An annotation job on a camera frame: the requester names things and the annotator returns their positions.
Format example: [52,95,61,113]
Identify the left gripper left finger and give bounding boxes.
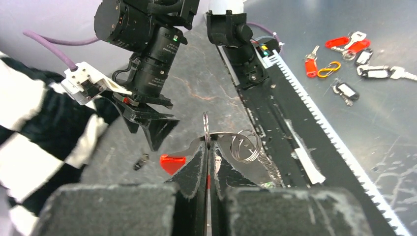
[167,140,209,236]

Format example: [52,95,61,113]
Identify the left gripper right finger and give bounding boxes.
[209,142,261,236]

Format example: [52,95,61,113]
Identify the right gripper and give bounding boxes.
[112,92,179,151]

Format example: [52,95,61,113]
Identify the red key tag with keyring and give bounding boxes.
[159,112,285,187]

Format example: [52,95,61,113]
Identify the green key tag with key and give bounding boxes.
[260,181,277,188]

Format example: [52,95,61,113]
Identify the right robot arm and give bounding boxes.
[94,0,269,151]

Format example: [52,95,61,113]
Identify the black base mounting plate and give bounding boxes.
[219,48,397,236]

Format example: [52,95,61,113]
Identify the black white checkered blanket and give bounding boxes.
[0,54,119,236]

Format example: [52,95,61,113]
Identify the orange key tag with key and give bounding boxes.
[304,45,320,78]

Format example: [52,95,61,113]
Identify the yellow carabiner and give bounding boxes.
[317,61,341,79]

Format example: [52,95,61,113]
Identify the red key tag bottom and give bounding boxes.
[325,31,367,52]

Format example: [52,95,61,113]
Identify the small black key tag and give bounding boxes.
[355,48,373,66]

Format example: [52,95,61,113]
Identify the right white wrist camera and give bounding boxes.
[60,61,132,105]

